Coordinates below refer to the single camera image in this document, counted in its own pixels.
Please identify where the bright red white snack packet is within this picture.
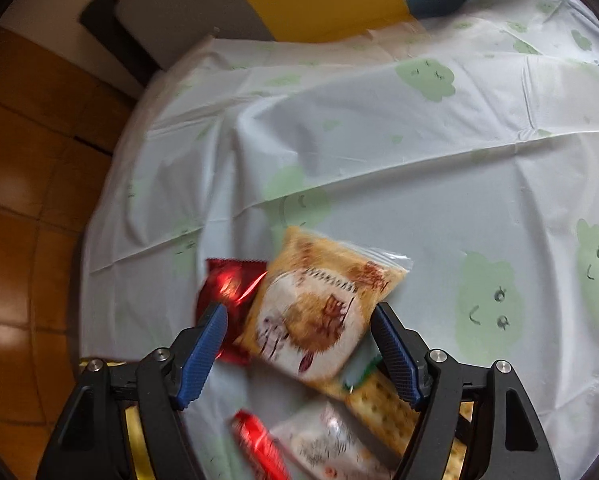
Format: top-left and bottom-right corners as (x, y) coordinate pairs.
(229, 410), (292, 480)

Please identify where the cracker packet with green end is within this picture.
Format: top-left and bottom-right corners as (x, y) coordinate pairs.
(342, 345), (475, 461)

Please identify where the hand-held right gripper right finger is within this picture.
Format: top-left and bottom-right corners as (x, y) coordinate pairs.
(371, 302), (563, 480)

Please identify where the white tablecloth with green print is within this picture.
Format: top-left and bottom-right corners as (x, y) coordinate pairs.
(76, 0), (599, 480)

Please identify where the tan snack packet clear edge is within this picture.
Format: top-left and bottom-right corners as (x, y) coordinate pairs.
(239, 226), (414, 386)

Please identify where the shiny dark red snack packet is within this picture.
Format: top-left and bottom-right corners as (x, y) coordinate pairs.
(195, 258), (270, 363)

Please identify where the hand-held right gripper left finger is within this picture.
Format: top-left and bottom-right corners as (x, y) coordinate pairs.
(36, 302), (228, 480)

